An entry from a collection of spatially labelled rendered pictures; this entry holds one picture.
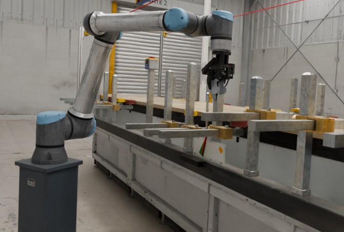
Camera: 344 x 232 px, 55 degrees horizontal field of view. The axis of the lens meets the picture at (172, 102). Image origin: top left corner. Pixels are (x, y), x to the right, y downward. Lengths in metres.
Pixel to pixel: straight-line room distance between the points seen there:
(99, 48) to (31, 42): 7.42
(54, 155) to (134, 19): 0.85
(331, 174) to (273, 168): 0.30
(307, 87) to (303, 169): 0.27
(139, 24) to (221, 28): 0.36
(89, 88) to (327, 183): 1.27
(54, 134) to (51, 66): 7.42
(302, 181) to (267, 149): 0.44
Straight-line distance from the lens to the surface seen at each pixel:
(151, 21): 1.46
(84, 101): 1.94
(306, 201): 1.20
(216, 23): 1.43
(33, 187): 1.94
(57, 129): 1.90
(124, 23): 1.56
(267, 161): 1.64
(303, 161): 1.21
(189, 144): 1.80
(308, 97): 1.19
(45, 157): 1.90
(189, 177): 1.84
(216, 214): 2.06
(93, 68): 1.88
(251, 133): 1.38
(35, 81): 9.21
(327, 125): 1.16
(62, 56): 9.33
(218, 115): 1.21
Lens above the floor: 1.05
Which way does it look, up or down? 3 degrees down
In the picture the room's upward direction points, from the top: 3 degrees clockwise
